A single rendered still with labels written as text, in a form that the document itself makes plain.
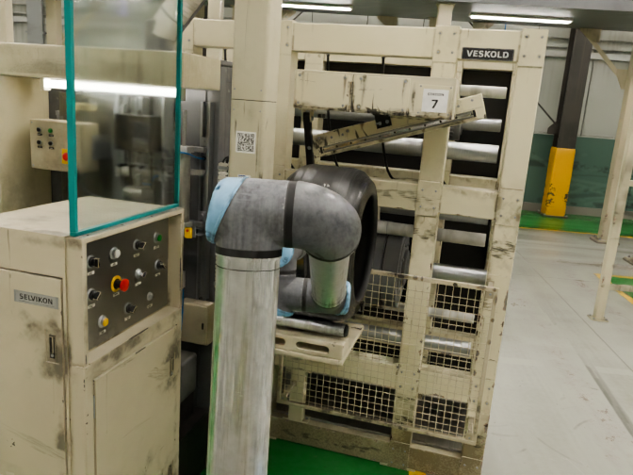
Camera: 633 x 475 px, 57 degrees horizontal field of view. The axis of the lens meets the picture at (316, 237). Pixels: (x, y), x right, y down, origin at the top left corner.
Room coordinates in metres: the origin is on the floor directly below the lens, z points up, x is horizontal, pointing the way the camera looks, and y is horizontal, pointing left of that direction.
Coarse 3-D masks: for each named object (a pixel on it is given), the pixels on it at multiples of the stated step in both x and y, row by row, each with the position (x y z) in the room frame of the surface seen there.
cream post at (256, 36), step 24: (240, 0) 2.08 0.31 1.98; (264, 0) 2.06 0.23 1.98; (240, 24) 2.08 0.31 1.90; (264, 24) 2.06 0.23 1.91; (240, 48) 2.08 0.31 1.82; (264, 48) 2.05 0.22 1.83; (240, 72) 2.08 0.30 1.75; (264, 72) 2.05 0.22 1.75; (240, 96) 2.07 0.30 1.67; (264, 96) 2.05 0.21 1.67; (240, 120) 2.07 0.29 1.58; (264, 120) 2.06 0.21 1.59; (264, 144) 2.06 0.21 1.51; (240, 168) 2.07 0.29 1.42; (264, 168) 2.08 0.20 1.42
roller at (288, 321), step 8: (280, 320) 1.94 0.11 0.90; (288, 320) 1.93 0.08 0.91; (296, 320) 1.93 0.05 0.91; (304, 320) 1.92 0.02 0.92; (312, 320) 1.92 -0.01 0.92; (320, 320) 1.92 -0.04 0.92; (296, 328) 1.94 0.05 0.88; (304, 328) 1.92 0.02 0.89; (312, 328) 1.91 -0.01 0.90; (320, 328) 1.90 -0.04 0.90; (328, 328) 1.90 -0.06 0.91; (336, 328) 1.89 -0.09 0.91; (344, 328) 1.89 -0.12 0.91; (344, 336) 1.89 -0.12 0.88
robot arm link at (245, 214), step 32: (224, 192) 0.95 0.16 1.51; (256, 192) 0.95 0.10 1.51; (288, 192) 0.95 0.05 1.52; (224, 224) 0.94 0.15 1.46; (256, 224) 0.93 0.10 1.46; (288, 224) 0.93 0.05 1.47; (224, 256) 0.94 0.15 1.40; (256, 256) 0.93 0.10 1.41; (224, 288) 0.93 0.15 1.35; (256, 288) 0.93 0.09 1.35; (224, 320) 0.93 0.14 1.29; (256, 320) 0.92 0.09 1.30; (224, 352) 0.92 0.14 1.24; (256, 352) 0.92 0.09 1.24; (224, 384) 0.91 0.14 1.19; (256, 384) 0.91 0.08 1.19; (224, 416) 0.90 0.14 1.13; (256, 416) 0.91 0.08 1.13; (224, 448) 0.90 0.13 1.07; (256, 448) 0.91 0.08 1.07
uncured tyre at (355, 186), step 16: (304, 176) 1.96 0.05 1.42; (320, 176) 1.96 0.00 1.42; (336, 176) 1.95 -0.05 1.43; (352, 176) 1.96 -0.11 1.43; (368, 176) 2.09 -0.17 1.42; (336, 192) 1.88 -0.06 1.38; (352, 192) 1.89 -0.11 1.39; (368, 192) 2.00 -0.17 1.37; (368, 208) 2.26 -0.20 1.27; (368, 224) 2.27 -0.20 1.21; (368, 240) 2.27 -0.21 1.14; (352, 256) 1.83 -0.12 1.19; (368, 256) 2.21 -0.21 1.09; (352, 272) 1.84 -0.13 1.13; (368, 272) 2.17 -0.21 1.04; (352, 288) 1.86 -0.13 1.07; (352, 304) 1.90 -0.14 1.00; (336, 320) 1.91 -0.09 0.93
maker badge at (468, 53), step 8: (464, 48) 2.44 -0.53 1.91; (472, 48) 2.43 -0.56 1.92; (480, 48) 2.42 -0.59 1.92; (488, 48) 2.41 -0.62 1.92; (496, 48) 2.41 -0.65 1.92; (464, 56) 2.44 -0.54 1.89; (472, 56) 2.43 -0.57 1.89; (480, 56) 2.42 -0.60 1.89; (488, 56) 2.41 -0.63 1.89; (496, 56) 2.40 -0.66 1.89; (504, 56) 2.40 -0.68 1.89; (512, 56) 2.39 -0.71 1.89
